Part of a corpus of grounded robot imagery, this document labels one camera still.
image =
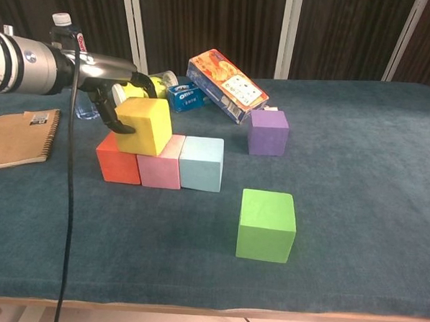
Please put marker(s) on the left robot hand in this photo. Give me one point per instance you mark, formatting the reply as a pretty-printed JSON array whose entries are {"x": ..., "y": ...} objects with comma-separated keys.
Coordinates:
[{"x": 100, "y": 70}]

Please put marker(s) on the yellow foam cube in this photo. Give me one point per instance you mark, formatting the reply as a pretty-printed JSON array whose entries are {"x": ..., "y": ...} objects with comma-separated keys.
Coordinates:
[{"x": 148, "y": 128}]

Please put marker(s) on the orange foam cube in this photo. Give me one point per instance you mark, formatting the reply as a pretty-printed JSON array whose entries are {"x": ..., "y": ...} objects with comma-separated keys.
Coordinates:
[{"x": 117, "y": 166}]

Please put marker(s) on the light blue foam cube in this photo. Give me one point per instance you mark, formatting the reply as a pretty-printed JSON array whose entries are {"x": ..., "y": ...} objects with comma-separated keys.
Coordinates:
[{"x": 202, "y": 165}]

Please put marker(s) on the green foam cube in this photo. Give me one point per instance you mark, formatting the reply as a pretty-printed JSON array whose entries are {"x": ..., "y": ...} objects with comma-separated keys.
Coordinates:
[{"x": 265, "y": 228}]

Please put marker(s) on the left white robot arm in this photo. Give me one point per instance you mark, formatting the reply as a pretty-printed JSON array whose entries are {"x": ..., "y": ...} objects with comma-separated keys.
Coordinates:
[{"x": 21, "y": 66}]

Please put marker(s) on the yellow-green tennis ball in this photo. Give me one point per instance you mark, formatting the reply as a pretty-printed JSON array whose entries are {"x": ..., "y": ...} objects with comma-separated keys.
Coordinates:
[
  {"x": 134, "y": 91},
  {"x": 159, "y": 86}
]

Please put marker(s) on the clear plastic water bottle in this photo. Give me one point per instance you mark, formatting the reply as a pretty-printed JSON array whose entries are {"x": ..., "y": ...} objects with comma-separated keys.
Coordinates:
[{"x": 62, "y": 19}]

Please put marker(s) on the clear tennis ball tube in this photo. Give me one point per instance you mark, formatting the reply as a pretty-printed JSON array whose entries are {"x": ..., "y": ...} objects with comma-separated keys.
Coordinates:
[{"x": 170, "y": 78}]

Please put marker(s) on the blue Oreo box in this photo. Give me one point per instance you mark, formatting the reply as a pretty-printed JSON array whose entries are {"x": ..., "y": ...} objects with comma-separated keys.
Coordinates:
[{"x": 187, "y": 98}]

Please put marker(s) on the brown spiral notebook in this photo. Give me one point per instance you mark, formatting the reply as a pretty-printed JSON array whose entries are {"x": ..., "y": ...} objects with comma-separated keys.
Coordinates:
[{"x": 17, "y": 140}]

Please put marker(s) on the pink foam cube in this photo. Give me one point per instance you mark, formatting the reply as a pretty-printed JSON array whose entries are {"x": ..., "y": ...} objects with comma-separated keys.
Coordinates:
[{"x": 160, "y": 170}]

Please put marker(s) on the orange cracker box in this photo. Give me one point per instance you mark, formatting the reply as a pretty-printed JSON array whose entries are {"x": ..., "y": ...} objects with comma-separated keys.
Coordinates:
[{"x": 226, "y": 84}]

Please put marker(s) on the small white eraser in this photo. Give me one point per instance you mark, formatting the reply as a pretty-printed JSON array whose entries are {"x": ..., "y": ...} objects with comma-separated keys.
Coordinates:
[{"x": 271, "y": 108}]

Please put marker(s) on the purple foam cube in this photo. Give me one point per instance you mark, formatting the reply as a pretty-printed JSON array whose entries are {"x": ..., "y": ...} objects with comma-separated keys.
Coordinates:
[{"x": 267, "y": 135}]

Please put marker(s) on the dark blue tablecloth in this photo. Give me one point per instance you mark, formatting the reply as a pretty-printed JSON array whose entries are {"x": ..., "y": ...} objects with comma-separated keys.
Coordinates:
[{"x": 341, "y": 229}]

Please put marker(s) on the white metal frame post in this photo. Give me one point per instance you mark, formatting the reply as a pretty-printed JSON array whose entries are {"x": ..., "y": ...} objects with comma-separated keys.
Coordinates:
[
  {"x": 135, "y": 30},
  {"x": 289, "y": 35},
  {"x": 405, "y": 41}
]

